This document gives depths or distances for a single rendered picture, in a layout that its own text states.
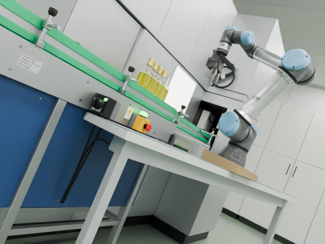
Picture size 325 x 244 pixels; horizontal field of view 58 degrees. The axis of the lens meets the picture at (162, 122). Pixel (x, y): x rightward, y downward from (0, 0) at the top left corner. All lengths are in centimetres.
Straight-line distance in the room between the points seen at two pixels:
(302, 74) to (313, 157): 379
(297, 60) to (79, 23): 102
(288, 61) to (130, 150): 85
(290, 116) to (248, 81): 278
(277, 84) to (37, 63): 105
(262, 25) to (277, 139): 280
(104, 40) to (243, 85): 146
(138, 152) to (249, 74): 180
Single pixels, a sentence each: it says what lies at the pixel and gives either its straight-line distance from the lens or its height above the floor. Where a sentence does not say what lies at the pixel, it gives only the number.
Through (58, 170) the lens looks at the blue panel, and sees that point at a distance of 127.
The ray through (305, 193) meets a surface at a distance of 521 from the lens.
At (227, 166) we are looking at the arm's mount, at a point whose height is 76.
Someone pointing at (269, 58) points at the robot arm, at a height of 140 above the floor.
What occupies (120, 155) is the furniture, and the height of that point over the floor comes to 65.
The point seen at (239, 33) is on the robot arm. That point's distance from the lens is 179.
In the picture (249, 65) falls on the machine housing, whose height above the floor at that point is 166.
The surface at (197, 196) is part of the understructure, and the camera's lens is 263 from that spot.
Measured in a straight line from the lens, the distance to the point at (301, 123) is 537.
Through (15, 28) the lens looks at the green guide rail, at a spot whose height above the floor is 90.
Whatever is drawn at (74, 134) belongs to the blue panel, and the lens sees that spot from 124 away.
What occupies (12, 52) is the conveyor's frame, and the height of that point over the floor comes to 83.
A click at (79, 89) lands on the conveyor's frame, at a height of 81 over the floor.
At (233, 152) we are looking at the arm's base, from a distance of 158.
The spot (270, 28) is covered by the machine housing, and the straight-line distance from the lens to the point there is 288.
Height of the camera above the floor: 76
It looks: 3 degrees up
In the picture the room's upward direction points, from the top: 23 degrees clockwise
